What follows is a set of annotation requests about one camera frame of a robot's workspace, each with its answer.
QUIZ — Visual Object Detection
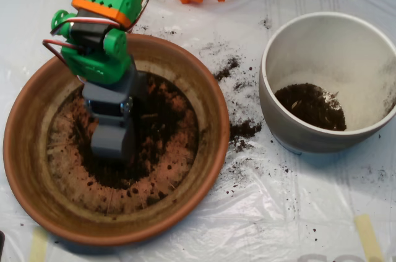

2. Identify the red and white servo cable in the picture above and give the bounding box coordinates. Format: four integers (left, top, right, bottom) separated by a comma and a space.
42, 0, 163, 66

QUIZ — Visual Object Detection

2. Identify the white ceramic pot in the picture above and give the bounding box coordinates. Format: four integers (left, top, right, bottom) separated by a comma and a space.
258, 11, 396, 154

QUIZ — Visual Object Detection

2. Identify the faded beige tape strip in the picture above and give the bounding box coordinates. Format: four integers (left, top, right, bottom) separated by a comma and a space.
28, 227, 50, 262

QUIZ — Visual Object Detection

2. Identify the dark soil pile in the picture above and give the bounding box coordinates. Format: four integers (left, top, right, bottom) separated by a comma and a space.
72, 72, 199, 190

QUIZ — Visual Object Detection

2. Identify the large spilled soil clump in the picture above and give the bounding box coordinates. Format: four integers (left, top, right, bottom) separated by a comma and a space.
229, 119, 263, 154

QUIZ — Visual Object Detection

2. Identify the terracotta saucer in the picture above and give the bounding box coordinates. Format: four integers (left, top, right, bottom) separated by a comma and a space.
2, 33, 231, 247

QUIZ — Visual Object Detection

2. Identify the long beige tape strip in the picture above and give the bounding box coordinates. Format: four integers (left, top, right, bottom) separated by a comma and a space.
354, 214, 385, 262

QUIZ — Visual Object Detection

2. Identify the clear plastic sheet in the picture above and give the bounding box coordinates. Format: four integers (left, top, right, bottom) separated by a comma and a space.
0, 0, 396, 262

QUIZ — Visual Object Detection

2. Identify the small spilled soil clump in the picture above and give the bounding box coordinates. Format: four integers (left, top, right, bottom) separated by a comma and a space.
213, 56, 241, 82

